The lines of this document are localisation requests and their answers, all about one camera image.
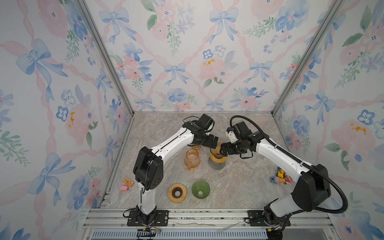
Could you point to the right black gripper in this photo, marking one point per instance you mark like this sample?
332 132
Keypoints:
228 146

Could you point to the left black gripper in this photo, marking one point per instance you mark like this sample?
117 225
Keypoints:
211 138

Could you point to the brown paper coffee filter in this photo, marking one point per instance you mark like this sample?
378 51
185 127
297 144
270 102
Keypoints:
217 150

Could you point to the wooden ring dripper holder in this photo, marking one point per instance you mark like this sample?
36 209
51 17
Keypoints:
219 159

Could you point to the grey glass carafe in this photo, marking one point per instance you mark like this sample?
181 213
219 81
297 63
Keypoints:
217 166

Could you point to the green glass dripper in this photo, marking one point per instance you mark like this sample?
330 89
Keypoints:
201 189

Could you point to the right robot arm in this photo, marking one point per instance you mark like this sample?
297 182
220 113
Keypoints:
311 187

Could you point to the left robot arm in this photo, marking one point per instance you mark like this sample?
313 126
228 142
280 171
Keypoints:
149 166

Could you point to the orange glass carafe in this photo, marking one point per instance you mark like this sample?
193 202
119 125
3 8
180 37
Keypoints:
192 159

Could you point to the small colourful toy figures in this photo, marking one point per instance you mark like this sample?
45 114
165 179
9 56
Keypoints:
281 177

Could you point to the small wooden block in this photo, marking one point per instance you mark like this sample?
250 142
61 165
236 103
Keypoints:
128 182

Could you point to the small pink pig toy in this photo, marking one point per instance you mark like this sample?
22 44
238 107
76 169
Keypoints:
124 188

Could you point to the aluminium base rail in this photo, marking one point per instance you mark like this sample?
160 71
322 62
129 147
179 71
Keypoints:
204 224

